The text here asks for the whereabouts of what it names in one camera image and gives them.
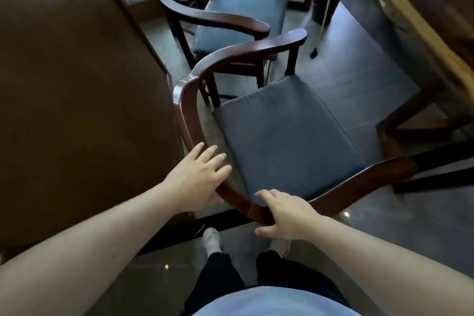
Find white shoe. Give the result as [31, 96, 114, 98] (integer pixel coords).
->
[269, 237, 291, 258]
[202, 227, 223, 256]

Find light blue shirt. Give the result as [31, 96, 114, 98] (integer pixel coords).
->
[192, 286, 362, 316]

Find dark blue seat cushion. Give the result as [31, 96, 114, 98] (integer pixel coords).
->
[192, 0, 289, 61]
[211, 75, 367, 206]

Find white right shoe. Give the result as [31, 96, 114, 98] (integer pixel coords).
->
[269, 237, 291, 258]

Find person's left forearm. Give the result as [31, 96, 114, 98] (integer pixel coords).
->
[0, 178, 188, 316]

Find wooden table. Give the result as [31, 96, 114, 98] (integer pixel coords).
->
[352, 0, 474, 194]

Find person's left hand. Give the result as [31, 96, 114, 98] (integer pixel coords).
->
[162, 141, 233, 214]

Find black trousers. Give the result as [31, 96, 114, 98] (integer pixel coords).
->
[183, 249, 351, 316]

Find person's right hand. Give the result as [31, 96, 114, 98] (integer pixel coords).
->
[254, 189, 326, 241]

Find pale yellow drain hose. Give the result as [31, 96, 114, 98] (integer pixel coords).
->
[309, 0, 357, 59]

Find white left shoe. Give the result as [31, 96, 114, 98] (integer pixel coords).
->
[202, 227, 223, 256]

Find blue-cushioned wooden armchair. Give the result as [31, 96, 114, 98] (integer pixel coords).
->
[142, 0, 290, 105]
[173, 29, 418, 227]

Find dark brown wooden cabinet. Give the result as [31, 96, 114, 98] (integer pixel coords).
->
[0, 0, 186, 255]

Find person's right forearm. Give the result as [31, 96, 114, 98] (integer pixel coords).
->
[310, 214, 474, 316]

